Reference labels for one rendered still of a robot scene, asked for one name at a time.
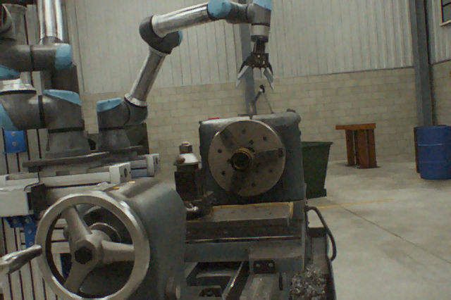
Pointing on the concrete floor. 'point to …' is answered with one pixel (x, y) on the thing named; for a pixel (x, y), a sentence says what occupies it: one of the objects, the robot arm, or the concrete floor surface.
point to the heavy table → (360, 144)
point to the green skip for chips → (315, 167)
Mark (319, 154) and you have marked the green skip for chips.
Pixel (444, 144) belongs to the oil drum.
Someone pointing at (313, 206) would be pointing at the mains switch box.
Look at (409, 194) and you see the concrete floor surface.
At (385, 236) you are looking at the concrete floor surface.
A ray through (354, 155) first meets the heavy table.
